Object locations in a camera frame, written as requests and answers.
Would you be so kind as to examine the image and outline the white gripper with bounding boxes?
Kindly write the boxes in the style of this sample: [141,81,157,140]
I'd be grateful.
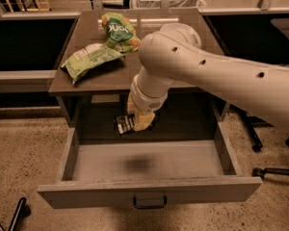
[127,75,168,132]

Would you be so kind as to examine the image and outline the rxbar chocolate bar wrapper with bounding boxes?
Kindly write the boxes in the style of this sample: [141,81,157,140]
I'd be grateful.
[116,115,135,135]

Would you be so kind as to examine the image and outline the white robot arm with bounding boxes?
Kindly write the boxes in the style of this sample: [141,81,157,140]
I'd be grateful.
[127,24,289,133]

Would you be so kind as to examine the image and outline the grey cabinet with counter top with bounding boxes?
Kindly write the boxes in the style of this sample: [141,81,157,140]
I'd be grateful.
[49,9,224,144]

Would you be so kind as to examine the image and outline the open grey top drawer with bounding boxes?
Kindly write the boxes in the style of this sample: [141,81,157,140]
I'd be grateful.
[38,122,262,209]

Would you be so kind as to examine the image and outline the light green snack bag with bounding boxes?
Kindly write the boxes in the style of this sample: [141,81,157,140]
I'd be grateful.
[61,43,122,83]

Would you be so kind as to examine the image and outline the green chip bag upright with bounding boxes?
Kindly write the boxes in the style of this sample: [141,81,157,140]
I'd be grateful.
[102,13,141,53]

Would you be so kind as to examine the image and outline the white ceramic bowl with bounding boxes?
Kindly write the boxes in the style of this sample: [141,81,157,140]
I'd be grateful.
[160,23,183,32]

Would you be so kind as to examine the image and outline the black caster leg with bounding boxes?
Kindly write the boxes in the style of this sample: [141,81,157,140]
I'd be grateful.
[239,110,263,152]

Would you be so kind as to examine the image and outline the black stand leg right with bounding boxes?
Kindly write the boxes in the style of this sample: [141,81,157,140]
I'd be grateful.
[251,167,289,179]

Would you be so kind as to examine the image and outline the black stand leg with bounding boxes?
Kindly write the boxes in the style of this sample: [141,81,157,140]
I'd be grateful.
[8,197,31,231]
[251,167,289,179]

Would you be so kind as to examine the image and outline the black stand leg left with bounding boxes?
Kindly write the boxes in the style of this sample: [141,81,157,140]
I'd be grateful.
[8,197,31,231]

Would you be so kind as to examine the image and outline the black drawer handle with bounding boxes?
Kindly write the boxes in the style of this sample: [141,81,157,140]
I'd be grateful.
[132,195,168,210]

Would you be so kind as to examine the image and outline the white wire basket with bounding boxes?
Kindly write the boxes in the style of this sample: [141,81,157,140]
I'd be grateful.
[130,0,206,9]

